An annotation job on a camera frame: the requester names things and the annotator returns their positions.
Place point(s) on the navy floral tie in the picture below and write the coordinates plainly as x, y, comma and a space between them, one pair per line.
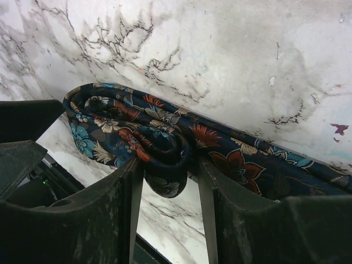
112, 123

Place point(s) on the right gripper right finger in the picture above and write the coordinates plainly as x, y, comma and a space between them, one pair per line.
242, 227

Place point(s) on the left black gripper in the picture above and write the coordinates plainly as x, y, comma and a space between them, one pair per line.
30, 177

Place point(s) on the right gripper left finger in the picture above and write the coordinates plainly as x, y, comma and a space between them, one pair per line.
95, 225

